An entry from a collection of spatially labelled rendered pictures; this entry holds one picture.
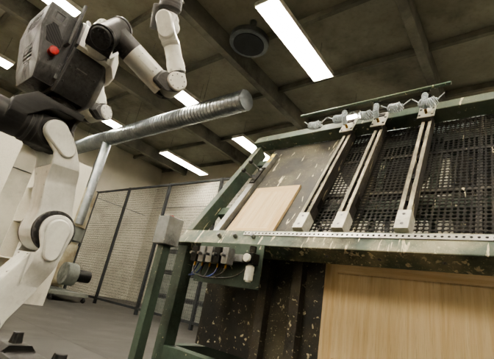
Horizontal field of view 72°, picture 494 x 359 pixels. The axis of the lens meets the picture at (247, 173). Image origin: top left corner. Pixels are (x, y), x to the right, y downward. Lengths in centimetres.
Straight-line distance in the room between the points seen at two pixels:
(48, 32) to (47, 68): 13
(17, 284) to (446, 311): 165
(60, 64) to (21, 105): 20
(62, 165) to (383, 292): 151
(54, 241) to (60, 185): 20
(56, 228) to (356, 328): 140
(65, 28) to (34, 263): 83
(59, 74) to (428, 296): 176
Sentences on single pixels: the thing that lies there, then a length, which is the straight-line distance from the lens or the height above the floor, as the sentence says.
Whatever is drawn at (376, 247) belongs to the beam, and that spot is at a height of 82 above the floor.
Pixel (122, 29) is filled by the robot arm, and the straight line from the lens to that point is 142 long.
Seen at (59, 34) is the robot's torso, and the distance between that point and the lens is 149.
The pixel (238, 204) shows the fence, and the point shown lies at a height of 114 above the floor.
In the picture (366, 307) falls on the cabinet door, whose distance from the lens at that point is 188.
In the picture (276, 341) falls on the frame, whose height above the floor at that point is 33.
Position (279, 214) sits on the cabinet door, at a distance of 215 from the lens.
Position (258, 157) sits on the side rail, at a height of 172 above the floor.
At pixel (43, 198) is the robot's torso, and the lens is 138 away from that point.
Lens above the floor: 49
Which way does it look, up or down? 21 degrees up
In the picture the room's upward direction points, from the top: 11 degrees clockwise
